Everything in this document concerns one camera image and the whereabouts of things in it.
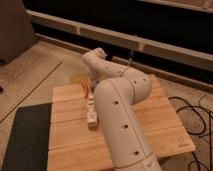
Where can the white bottle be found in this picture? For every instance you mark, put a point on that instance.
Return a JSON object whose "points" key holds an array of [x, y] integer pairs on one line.
{"points": [[91, 113]]}

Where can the wooden board table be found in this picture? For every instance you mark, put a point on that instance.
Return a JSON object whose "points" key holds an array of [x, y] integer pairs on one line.
{"points": [[75, 147]]}

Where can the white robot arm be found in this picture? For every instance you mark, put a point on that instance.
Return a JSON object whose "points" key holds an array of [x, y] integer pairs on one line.
{"points": [[116, 89]]}

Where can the black floor mat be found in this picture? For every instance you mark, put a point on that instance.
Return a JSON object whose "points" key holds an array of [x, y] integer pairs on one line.
{"points": [[27, 149]]}

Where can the orange carrot toy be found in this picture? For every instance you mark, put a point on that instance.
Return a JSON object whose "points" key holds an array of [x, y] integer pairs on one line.
{"points": [[85, 87]]}

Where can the grey couch corner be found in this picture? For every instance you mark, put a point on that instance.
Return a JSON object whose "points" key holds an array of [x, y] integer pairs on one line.
{"points": [[16, 31]]}

